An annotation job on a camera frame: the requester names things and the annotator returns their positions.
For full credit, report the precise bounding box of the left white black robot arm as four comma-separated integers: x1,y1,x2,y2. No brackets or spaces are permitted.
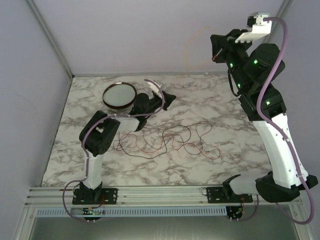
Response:
79,91,177,190

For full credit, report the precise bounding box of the round brown-rimmed dish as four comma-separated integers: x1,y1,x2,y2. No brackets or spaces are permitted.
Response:
102,82,137,110

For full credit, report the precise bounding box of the marble pattern table mat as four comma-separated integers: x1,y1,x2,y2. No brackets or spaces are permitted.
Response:
42,74,271,187

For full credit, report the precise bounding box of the purple thin wire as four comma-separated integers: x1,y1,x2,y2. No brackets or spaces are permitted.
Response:
113,121,213,156

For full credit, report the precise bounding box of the left aluminium corner post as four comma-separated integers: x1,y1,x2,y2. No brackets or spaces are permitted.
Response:
25,0,74,80

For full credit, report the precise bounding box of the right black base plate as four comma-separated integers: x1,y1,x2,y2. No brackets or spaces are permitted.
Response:
206,186,253,204

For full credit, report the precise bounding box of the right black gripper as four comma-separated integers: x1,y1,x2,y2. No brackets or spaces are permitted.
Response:
210,29,255,93

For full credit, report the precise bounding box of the right aluminium corner post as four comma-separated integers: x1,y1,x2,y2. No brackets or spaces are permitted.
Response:
246,0,295,78

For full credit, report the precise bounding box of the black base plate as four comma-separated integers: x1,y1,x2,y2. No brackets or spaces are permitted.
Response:
206,186,253,204
72,187,118,205

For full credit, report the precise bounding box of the slotted grey cable duct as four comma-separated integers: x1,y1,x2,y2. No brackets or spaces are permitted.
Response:
36,206,229,218

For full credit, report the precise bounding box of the aluminium front rail frame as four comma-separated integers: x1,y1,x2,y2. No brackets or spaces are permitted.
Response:
24,184,305,206

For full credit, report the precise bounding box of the orange thin wire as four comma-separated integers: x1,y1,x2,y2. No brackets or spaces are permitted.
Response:
182,26,213,70

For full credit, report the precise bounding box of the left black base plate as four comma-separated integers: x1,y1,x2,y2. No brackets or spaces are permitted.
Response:
72,187,118,205

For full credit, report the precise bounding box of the aluminium corner post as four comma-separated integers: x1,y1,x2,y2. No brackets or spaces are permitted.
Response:
246,0,295,78
25,0,74,80

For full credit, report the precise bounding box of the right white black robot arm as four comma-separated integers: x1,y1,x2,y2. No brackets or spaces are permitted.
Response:
210,29,318,203

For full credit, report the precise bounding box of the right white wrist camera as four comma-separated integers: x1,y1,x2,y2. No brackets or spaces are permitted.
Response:
234,12,272,44

